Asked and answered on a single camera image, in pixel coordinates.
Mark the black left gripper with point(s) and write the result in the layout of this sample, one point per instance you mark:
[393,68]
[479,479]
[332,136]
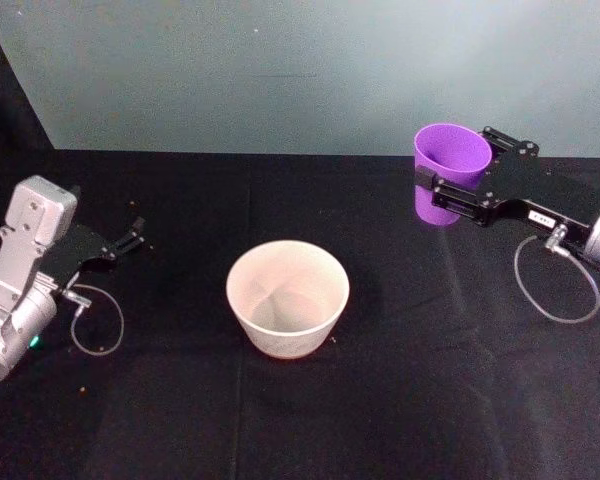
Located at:
[77,247]

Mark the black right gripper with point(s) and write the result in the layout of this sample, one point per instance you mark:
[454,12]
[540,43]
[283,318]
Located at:
[530,180]

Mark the purple plastic cup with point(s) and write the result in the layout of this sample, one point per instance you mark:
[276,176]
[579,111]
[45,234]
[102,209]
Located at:
[455,155]

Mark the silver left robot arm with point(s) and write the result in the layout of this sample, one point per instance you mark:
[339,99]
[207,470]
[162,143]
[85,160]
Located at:
[27,225]

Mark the black backdrop curtain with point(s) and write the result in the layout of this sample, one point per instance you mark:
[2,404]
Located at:
[5,90]

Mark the black table cloth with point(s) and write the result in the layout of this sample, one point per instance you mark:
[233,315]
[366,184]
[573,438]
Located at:
[380,400]

